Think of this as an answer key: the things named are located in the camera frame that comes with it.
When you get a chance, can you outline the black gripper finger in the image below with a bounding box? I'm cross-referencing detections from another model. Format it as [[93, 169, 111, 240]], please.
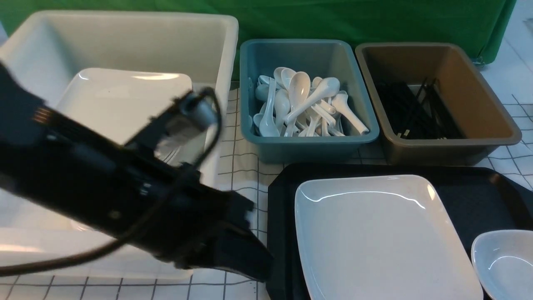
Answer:
[[188, 230, 274, 282]]

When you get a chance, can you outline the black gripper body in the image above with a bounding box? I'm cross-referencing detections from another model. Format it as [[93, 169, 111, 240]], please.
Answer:
[[104, 165, 254, 267]]

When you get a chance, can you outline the white square rice plate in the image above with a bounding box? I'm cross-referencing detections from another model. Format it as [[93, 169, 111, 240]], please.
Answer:
[[294, 175, 483, 300]]

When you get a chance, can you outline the white ceramic soup spoon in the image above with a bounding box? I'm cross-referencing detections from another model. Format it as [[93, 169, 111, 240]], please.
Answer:
[[284, 77, 340, 125]]

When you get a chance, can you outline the black chopstick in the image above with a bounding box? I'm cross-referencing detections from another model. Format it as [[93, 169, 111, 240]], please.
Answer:
[[396, 78, 441, 139], [422, 78, 448, 139]]

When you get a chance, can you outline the white small bowl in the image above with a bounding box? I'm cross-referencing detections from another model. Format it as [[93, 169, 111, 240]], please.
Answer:
[[471, 230, 533, 300]]

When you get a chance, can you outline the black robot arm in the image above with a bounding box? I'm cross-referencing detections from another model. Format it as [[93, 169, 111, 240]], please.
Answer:
[[0, 64, 274, 282]]

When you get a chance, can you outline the stack of white square plates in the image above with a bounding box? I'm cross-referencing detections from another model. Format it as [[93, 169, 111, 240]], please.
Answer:
[[56, 68, 193, 145]]

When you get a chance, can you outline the white spoon left in bin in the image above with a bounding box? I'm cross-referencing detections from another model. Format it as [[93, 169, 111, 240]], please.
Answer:
[[259, 78, 280, 137]]

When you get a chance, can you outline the upright white spoon in bin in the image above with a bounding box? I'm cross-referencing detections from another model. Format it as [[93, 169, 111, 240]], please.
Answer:
[[284, 71, 311, 137]]

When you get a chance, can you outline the white spoon right in bin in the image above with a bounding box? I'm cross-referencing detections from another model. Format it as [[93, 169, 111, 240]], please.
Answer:
[[331, 92, 369, 135]]

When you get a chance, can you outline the large white plastic tub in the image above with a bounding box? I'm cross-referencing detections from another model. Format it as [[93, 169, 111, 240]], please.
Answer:
[[1, 11, 239, 265]]

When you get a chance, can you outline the teal plastic bin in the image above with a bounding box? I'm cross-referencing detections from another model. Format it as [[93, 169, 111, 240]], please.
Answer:
[[239, 39, 380, 165]]

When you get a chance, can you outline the pile of black chopsticks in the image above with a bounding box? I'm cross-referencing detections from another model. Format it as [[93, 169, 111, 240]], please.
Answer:
[[375, 80, 466, 140]]

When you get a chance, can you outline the black serving tray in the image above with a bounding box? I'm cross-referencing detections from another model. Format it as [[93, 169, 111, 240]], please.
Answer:
[[265, 163, 533, 300]]

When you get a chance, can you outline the brown plastic bin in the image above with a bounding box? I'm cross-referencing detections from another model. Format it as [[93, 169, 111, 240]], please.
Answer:
[[355, 42, 522, 165]]

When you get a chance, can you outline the green cloth backdrop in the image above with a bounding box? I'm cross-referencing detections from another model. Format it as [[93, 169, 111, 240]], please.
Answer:
[[1, 0, 515, 63]]

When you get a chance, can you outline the white checkered tablecloth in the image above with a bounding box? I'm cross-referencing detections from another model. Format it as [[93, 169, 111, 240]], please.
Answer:
[[0, 37, 533, 300]]

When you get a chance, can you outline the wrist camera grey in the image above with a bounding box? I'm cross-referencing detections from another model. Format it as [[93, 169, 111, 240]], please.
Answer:
[[125, 90, 219, 163]]

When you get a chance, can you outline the black cable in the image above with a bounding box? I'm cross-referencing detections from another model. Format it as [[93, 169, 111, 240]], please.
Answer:
[[0, 87, 222, 278]]

